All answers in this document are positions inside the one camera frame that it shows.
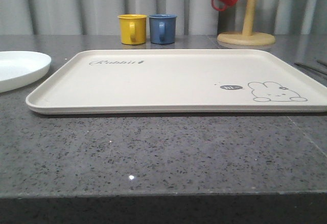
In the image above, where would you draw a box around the wooden mug tree stand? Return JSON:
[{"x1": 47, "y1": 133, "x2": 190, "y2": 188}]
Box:
[{"x1": 217, "y1": 0, "x2": 275, "y2": 46}]

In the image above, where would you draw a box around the silver metal fork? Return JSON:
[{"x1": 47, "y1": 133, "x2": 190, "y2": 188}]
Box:
[{"x1": 295, "y1": 62, "x2": 327, "y2": 76}]

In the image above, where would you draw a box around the silver metal chopstick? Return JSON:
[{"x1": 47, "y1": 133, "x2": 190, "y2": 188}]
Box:
[{"x1": 317, "y1": 60, "x2": 327, "y2": 66}]

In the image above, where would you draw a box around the white round plate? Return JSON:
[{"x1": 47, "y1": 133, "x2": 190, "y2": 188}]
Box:
[{"x1": 1, "y1": 51, "x2": 52, "y2": 92}]

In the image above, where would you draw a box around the cream rabbit print tray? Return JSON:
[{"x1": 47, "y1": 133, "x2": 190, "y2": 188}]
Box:
[{"x1": 26, "y1": 49, "x2": 326, "y2": 114}]

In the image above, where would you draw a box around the blue mug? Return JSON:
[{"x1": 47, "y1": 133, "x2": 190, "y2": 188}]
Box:
[{"x1": 149, "y1": 14, "x2": 177, "y2": 44}]

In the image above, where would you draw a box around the yellow mug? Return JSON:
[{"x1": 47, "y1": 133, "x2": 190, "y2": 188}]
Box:
[{"x1": 118, "y1": 14, "x2": 147, "y2": 45}]

